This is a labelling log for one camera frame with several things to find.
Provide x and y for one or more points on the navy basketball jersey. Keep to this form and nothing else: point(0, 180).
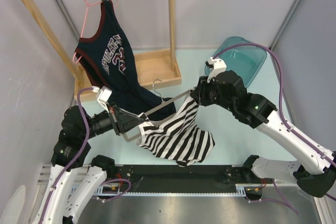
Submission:
point(108, 60)

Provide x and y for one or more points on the pink wire hanger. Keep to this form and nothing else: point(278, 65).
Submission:
point(88, 5)

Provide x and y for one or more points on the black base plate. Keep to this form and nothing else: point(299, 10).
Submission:
point(154, 174)

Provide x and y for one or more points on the black white striped tank top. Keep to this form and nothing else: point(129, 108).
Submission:
point(179, 138)

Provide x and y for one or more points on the white cable duct rail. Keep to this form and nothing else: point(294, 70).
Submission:
point(179, 188)

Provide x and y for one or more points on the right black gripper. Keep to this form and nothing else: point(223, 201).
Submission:
point(199, 93)

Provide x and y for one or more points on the grey hanger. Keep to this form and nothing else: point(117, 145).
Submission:
point(162, 105)

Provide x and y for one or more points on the white rounded object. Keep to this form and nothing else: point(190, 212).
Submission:
point(14, 207)

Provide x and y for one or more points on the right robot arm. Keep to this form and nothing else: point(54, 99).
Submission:
point(312, 170)

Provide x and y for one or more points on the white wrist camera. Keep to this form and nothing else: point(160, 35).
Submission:
point(216, 66)
point(103, 96)

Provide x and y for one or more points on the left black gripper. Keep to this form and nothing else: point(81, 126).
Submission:
point(122, 120)

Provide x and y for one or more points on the wooden clothes rack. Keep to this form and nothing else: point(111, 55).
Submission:
point(150, 65)

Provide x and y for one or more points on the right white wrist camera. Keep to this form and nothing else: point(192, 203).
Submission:
point(216, 66)

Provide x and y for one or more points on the teal plastic basin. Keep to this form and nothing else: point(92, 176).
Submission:
point(245, 61)

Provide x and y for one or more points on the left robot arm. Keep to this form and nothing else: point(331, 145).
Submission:
point(58, 204)

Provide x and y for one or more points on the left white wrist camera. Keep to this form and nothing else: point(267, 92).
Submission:
point(103, 96)

